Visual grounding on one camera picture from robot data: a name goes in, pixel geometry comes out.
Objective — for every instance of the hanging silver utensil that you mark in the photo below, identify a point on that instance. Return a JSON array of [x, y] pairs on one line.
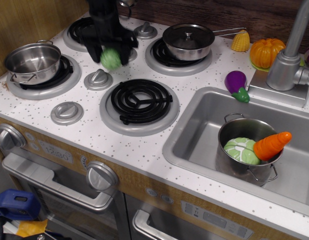
[[127, 3]]

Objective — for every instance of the silver faucet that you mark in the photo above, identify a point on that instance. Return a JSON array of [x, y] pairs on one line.
[[287, 81]]

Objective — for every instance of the silver stove knob front left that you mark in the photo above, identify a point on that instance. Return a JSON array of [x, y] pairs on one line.
[[67, 113]]

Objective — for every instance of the silver oven dial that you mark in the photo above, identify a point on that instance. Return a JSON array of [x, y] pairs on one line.
[[100, 177], [10, 137]]

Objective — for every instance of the toy yellow corn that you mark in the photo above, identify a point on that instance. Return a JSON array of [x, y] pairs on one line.
[[241, 41]]

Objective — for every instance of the steel pot in sink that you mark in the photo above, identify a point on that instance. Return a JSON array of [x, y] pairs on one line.
[[236, 125]]

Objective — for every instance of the silver stove knob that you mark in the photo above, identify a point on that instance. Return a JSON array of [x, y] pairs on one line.
[[67, 113], [133, 55], [145, 31], [98, 80]]

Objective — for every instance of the steel pot on left burner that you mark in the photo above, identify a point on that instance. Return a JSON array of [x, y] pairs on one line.
[[34, 63]]

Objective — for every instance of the left front black burner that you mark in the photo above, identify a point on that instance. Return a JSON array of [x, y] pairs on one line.
[[66, 78]]

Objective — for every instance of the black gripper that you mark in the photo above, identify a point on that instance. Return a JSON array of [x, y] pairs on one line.
[[107, 31]]

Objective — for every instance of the toy orange pumpkin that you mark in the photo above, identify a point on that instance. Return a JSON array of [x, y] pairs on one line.
[[264, 51]]

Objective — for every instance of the silver stove knob upper middle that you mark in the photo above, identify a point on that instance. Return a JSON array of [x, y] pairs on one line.
[[133, 55]]

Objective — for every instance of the silver oven dial right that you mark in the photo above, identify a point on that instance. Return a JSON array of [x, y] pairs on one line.
[[100, 177]]

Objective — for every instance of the silver dishwasher door handle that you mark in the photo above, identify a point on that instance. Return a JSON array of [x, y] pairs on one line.
[[140, 223]]

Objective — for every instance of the back left black burner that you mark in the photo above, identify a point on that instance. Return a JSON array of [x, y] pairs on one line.
[[72, 34]]

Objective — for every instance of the silver oven dial left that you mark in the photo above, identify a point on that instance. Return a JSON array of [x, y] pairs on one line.
[[10, 137]]

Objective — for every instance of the steel pan with lid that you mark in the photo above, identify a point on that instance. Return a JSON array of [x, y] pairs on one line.
[[191, 42]]

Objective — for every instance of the black burner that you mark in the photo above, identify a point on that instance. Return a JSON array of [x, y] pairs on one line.
[[72, 34], [66, 78], [159, 59], [139, 107]]

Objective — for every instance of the toy purple eggplant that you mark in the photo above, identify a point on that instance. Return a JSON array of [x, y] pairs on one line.
[[235, 82]]

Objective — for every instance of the green bumpy toy squash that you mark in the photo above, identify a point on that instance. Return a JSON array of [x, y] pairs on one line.
[[110, 59]]

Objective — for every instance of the toy green cabbage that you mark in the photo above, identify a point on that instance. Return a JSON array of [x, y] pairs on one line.
[[242, 150]]

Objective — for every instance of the yellow cloth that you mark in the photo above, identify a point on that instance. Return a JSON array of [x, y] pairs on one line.
[[29, 228]]

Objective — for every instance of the back right black burner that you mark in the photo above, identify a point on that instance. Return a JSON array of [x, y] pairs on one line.
[[159, 59]]

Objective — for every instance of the toy orange carrot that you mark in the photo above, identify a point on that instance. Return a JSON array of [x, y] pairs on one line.
[[268, 147]]

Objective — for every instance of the blue clamp tool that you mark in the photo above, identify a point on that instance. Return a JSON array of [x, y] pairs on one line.
[[19, 205]]

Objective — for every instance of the silver sink basin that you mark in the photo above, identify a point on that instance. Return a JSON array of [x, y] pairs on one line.
[[193, 145]]

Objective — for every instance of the silver stove knob back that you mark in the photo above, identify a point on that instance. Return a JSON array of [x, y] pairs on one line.
[[145, 31]]

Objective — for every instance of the silver oven door handle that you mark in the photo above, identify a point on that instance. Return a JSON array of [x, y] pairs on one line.
[[43, 178]]

